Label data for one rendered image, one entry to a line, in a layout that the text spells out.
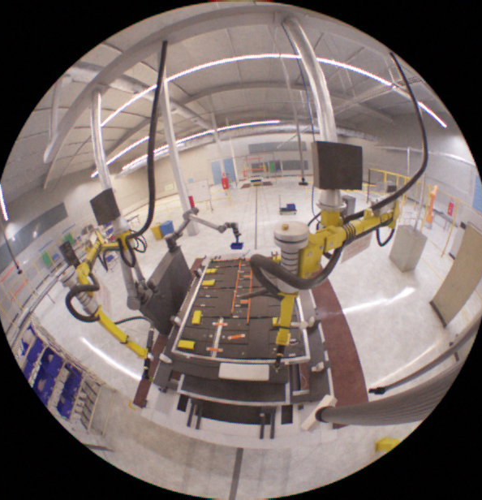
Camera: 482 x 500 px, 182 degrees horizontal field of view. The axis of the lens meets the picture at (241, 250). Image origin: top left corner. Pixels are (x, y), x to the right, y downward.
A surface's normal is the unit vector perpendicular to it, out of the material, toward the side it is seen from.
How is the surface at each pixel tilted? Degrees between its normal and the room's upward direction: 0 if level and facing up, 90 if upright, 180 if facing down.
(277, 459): 0
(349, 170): 90
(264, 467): 0
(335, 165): 90
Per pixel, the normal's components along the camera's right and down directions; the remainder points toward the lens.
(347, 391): -0.15, -0.84
